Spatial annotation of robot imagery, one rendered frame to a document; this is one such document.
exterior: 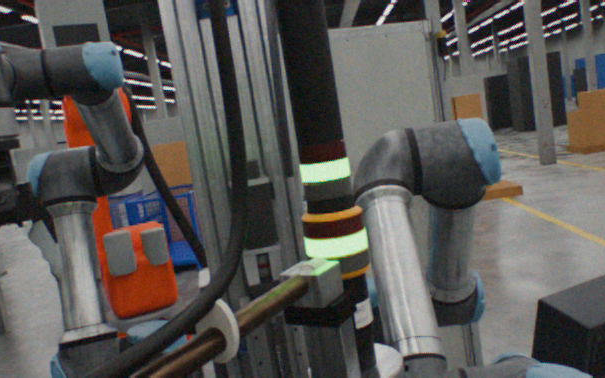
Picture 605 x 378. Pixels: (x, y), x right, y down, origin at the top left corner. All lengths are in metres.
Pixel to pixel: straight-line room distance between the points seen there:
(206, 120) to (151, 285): 3.17
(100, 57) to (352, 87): 1.67
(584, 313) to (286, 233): 0.64
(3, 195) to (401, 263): 0.53
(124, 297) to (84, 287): 3.13
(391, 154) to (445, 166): 0.09
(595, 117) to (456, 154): 11.92
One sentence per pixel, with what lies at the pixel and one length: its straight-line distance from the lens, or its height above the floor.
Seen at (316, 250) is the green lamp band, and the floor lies 1.56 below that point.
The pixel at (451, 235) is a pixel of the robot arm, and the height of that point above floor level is 1.39.
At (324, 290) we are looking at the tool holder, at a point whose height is 1.54.
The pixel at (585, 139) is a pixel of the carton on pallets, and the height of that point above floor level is 0.28.
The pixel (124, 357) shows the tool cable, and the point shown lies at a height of 1.56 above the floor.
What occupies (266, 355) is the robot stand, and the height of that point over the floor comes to 1.13.
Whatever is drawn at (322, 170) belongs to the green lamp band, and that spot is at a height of 1.61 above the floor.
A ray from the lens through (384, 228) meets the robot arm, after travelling 0.83.
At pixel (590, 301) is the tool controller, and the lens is 1.13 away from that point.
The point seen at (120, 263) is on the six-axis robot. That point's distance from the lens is 4.24.
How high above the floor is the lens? 1.65
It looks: 7 degrees down
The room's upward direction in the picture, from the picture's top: 9 degrees counter-clockwise
